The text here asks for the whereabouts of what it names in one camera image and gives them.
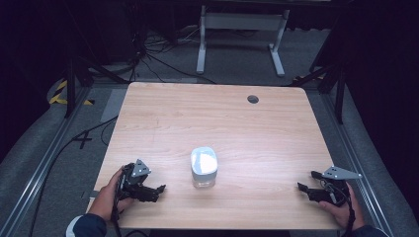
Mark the grey metal desk frame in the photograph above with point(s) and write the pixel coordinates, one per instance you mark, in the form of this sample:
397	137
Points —
242	20

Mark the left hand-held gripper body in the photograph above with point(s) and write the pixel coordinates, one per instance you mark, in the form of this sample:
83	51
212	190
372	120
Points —
131	182

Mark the grey aluminium floor rail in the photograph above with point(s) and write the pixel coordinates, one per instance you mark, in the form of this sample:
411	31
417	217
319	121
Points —
355	158
39	171

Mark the black metal stand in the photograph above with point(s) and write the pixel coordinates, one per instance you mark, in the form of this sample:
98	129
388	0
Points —
70	89
339	95

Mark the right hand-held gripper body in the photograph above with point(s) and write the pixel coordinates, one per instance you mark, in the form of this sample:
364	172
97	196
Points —
332	192

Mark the yellow and black floor tape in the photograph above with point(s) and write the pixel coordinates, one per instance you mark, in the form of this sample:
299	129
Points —
59	95

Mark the clear jar with white lid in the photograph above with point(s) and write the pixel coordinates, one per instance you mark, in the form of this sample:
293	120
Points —
204	166

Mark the person's right hand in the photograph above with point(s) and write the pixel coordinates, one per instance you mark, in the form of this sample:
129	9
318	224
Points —
344	214

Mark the person's left hand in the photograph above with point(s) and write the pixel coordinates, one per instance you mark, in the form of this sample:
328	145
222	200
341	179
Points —
105	199

